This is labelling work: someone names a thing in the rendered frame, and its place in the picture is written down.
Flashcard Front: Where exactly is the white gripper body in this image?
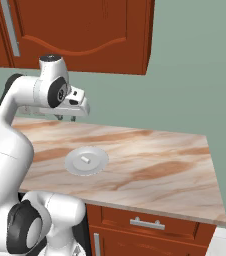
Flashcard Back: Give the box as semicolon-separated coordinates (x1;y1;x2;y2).
37;96;91;118

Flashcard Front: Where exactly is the grey round plate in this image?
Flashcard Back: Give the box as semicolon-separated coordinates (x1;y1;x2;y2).
64;146;110;177

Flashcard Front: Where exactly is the black appliance front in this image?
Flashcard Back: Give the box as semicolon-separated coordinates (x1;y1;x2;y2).
72;203;93;256

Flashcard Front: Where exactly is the red-brown drawer front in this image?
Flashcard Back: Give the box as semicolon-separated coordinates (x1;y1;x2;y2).
99;206;200;240

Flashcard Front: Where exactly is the red-brown base cupboard door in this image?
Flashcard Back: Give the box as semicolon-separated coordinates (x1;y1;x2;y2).
88;225;217;256

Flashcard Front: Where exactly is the wide red-brown wall cupboard door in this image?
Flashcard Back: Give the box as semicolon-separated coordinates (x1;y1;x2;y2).
0;0;156;76

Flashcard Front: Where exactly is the silver wall cupboard handle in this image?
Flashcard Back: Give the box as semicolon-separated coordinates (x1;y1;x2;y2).
0;0;21;58

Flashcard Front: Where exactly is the silver drawer handle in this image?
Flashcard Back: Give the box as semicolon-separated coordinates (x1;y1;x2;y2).
129;216;166;231

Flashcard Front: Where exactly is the silver base cupboard handle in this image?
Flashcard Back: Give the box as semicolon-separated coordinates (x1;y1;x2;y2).
93;232;102;256

